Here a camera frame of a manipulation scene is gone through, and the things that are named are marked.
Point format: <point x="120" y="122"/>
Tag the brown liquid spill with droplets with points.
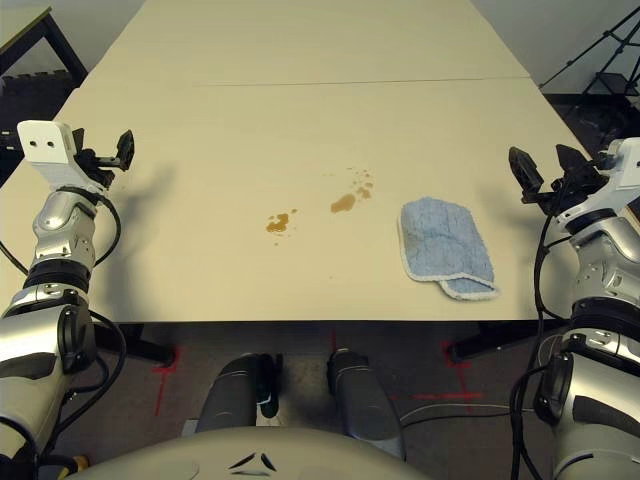
<point x="343" y="202"/>

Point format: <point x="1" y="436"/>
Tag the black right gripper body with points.
<point x="565" y="192"/>

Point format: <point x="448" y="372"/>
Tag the small grey box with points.
<point x="191" y="427"/>

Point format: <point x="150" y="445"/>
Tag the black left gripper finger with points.
<point x="78" y="138"/>
<point x="126" y="149"/>

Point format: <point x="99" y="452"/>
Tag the black framed side table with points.
<point x="22" y="27"/>

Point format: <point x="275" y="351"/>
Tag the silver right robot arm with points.
<point x="605" y="280"/>

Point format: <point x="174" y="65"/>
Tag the grey robot leg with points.
<point x="230" y="395"/>
<point x="360" y="400"/>

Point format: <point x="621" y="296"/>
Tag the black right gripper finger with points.
<point x="525" y="170"/>
<point x="570" y="159"/>

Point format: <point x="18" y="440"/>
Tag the small brown liquid spill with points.
<point x="277" y="223"/>

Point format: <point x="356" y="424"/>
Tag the small yellow object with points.
<point x="82" y="462"/>

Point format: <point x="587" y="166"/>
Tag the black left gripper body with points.
<point x="97" y="167"/>

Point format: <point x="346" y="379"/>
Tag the black tripod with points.
<point x="620" y="47"/>

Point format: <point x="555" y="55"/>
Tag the grey right robot leg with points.
<point x="360" y="400"/>

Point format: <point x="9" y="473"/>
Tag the black foam floor mat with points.
<point x="35" y="95"/>

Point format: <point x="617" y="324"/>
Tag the grey left robot leg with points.
<point x="230" y="395"/>

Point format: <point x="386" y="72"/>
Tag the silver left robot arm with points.
<point x="55" y="235"/>

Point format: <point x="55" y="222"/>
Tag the grey robot torso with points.
<point x="250" y="450"/>

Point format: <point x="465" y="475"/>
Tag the light blue terry rag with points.
<point x="440" y="235"/>

